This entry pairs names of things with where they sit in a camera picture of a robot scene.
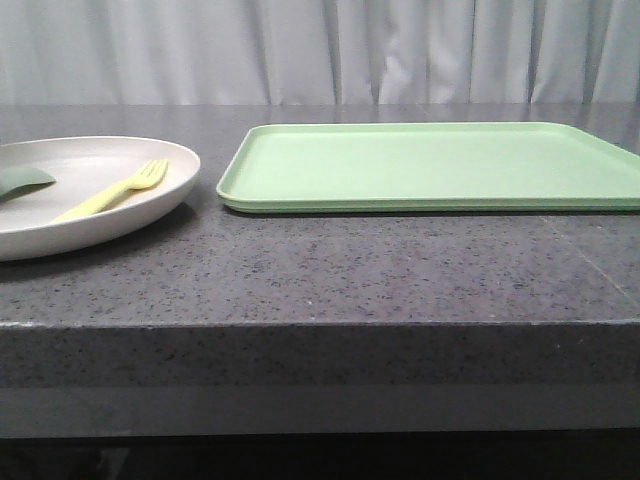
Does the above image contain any yellow plastic fork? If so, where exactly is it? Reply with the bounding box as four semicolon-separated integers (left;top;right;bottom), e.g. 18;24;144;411
52;159;169;223

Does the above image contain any white round plate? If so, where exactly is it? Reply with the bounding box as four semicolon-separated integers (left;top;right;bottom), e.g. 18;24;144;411
1;136;200;261

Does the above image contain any green plastic spoon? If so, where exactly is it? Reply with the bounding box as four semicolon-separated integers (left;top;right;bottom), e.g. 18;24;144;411
1;166;56;202

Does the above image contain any light green serving tray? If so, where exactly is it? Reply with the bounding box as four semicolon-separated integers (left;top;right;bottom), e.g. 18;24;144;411
217;122;639;213

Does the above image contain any white pleated curtain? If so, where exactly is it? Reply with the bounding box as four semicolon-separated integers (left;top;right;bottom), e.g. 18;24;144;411
1;1;639;105

